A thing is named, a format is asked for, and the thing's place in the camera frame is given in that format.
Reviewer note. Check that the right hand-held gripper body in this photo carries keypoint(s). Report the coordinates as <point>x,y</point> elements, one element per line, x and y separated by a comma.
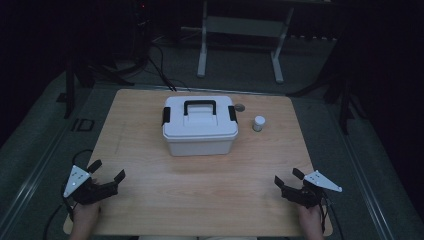
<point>305,196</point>

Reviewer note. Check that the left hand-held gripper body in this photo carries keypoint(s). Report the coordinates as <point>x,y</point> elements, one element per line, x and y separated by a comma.
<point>90,192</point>

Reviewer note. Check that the small white bottle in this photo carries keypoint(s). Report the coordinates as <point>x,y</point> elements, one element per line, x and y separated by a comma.
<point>259,123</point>

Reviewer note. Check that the person's right hand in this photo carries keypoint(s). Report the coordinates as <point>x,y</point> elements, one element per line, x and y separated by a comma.
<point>310,218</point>

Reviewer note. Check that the person's left hand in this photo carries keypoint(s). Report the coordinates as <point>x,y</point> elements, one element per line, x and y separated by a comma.
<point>85,215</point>

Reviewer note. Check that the black tripod stand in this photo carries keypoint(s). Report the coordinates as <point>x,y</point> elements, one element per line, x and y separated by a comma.
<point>70,90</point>
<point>343,93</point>

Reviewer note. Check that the grey round disc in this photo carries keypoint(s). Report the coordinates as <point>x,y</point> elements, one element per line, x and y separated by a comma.
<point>239,107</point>

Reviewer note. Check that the white metal stand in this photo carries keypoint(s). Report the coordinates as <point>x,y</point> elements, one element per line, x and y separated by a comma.
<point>245,26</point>

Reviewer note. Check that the black floor bracket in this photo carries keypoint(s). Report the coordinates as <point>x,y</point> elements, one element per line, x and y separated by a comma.
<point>83,125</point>

